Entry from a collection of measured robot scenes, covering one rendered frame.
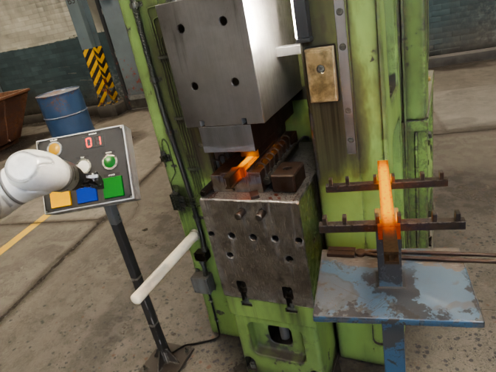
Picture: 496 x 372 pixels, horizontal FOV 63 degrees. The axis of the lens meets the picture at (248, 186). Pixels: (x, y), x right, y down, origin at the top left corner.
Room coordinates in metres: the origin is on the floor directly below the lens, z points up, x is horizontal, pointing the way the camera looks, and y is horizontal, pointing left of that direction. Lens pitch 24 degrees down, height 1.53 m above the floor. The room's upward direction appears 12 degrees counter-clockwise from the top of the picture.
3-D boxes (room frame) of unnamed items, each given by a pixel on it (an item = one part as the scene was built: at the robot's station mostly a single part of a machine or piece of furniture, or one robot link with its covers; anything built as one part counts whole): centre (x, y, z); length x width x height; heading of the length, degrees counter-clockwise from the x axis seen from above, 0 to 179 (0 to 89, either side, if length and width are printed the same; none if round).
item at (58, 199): (1.41, 0.68, 1.01); 0.07 x 0.05 x 0.07; 87
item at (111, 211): (1.53, 0.57, 0.54); 0.04 x 0.04 x 1.08; 62
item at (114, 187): (1.40, 0.48, 1.01); 0.07 x 0.05 x 0.07; 87
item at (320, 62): (1.30, -0.30, 1.27); 0.09 x 0.02 x 0.17; 62
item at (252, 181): (1.52, -0.06, 0.96); 0.42 x 0.20 x 0.09; 152
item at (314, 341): (1.50, -0.11, 0.23); 0.55 x 0.37 x 0.47; 152
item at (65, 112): (5.70, 2.23, 0.44); 0.59 x 0.59 x 0.88
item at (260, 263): (1.50, -0.11, 0.69); 0.56 x 0.38 x 0.45; 152
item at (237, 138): (1.52, -0.06, 1.12); 0.42 x 0.20 x 0.10; 152
